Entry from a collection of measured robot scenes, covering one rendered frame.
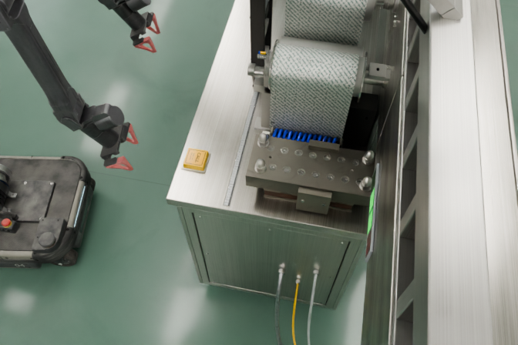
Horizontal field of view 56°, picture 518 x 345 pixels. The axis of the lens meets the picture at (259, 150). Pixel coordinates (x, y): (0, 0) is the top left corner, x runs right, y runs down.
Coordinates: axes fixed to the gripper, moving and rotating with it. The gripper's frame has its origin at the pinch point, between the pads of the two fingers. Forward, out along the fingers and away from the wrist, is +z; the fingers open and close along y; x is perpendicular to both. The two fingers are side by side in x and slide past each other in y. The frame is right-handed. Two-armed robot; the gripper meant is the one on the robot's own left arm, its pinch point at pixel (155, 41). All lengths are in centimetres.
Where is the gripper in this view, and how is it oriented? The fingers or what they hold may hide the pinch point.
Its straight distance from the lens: 185.6
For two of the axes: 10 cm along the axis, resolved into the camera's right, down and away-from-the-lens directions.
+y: 0.2, -8.3, 5.6
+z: 4.9, 5.0, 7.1
